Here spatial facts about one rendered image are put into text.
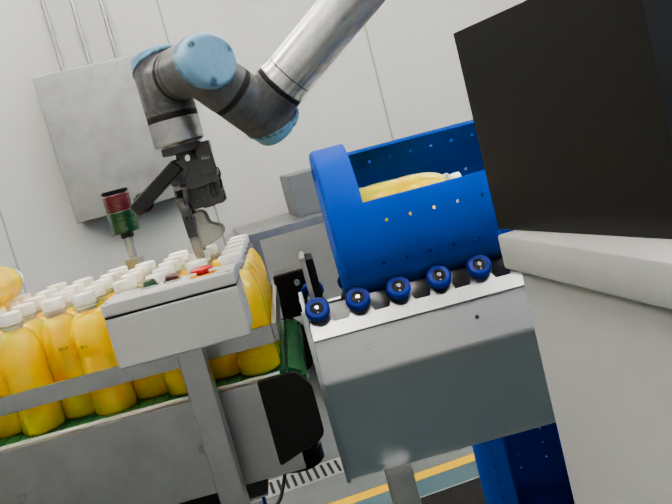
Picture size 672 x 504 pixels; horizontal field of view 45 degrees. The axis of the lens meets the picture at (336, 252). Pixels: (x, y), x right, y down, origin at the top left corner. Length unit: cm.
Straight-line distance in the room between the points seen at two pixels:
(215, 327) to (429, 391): 46
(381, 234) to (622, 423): 68
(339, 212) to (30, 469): 66
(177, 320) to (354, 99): 382
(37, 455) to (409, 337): 65
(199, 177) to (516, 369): 66
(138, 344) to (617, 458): 69
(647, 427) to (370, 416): 78
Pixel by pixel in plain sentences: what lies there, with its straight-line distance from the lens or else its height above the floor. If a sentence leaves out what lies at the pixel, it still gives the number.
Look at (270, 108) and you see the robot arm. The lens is 137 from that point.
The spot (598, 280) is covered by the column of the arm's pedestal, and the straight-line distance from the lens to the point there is 74.
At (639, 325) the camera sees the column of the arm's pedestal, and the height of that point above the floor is 103.
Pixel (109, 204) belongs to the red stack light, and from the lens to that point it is 189.
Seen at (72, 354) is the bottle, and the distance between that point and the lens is 144.
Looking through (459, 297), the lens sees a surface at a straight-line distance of 145.
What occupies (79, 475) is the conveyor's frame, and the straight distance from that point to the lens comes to 142.
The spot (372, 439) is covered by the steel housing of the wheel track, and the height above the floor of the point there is 70.
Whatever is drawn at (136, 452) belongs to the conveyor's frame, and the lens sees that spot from 139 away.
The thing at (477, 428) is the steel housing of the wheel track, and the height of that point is 66.
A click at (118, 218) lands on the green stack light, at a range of 188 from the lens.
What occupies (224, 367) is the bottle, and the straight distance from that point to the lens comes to 140.
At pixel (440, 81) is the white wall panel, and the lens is 510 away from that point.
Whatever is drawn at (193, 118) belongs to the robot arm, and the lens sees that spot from 144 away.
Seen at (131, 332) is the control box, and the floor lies 105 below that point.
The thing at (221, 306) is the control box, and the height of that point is 105.
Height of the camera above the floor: 125
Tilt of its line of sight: 8 degrees down
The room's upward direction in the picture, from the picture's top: 15 degrees counter-clockwise
